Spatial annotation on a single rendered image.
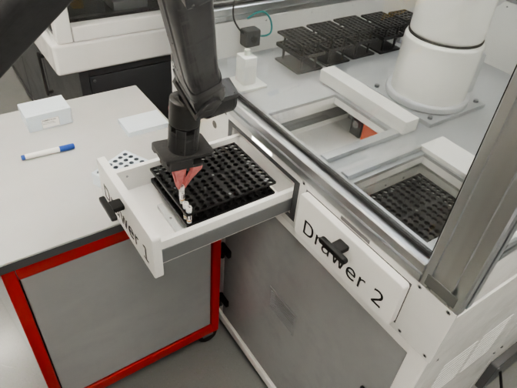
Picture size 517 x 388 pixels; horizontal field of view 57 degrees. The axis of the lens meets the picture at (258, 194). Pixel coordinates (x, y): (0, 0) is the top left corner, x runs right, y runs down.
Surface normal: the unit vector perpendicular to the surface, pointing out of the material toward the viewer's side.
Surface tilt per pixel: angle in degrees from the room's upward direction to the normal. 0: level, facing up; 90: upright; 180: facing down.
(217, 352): 0
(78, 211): 0
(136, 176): 90
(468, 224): 90
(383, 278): 90
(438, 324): 90
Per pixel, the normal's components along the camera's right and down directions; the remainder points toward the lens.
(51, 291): 0.56, 0.57
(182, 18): 0.46, 0.88
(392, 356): -0.83, 0.32
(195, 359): 0.07, -0.77
